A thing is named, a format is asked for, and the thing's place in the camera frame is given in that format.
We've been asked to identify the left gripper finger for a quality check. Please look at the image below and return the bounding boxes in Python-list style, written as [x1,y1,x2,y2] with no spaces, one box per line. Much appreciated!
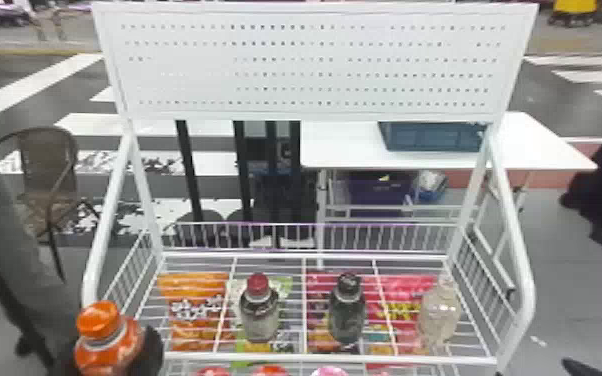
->
[133,324,166,376]

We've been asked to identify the orange bottle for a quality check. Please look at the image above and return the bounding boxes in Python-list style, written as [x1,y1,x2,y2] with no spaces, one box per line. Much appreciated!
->
[73,300,146,376]

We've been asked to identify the orange snack packet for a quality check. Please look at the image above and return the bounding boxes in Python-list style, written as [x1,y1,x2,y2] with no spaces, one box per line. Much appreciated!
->
[155,271,235,353]

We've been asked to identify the dark bottle with red cap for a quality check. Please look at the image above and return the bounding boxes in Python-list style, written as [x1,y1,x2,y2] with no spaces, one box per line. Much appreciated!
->
[238,272,281,344]

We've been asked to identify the red snack packet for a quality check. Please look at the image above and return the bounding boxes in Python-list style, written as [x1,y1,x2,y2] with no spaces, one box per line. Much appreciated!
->
[305,272,382,354]

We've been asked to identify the black bottle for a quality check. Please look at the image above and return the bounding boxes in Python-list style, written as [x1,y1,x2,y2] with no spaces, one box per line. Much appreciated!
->
[327,271,368,346]

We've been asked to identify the brown chair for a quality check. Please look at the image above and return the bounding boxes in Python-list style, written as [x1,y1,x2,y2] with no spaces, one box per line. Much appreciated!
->
[0,125,102,283]

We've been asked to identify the pink snack packet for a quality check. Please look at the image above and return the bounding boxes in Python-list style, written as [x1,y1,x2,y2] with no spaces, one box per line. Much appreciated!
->
[368,274,439,357]

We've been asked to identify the purple crate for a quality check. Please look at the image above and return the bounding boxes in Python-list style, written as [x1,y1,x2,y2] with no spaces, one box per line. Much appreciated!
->
[346,169,416,208]

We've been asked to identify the clear bottle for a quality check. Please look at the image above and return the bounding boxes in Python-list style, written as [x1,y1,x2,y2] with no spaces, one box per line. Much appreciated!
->
[416,276,462,348]

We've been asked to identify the white side table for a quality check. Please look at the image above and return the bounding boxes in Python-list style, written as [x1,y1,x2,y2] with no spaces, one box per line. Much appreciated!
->
[299,110,599,264]

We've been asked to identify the blue basket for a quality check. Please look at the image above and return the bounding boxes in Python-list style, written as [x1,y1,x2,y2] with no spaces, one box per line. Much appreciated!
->
[377,121,489,154]

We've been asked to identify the white wire rack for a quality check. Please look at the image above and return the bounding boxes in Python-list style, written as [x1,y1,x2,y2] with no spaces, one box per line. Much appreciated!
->
[81,1,540,376]

